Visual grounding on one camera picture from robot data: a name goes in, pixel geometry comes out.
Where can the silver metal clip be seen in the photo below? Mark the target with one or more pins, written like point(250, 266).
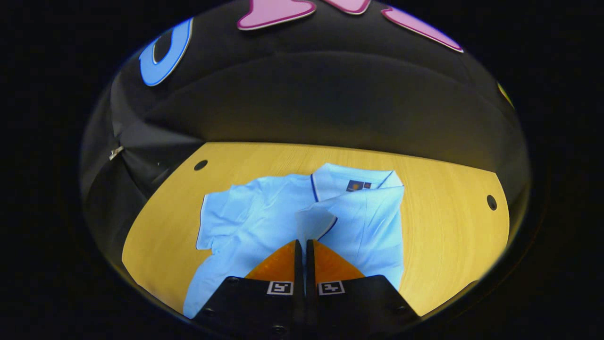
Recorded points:
point(115, 152)

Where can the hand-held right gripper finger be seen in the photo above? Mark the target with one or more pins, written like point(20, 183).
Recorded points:
point(309, 264)
point(299, 264)

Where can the light blue T-shirt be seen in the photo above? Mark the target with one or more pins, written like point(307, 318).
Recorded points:
point(264, 212)

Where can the black backdrop cloth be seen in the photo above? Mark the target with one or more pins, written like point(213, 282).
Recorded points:
point(330, 94)

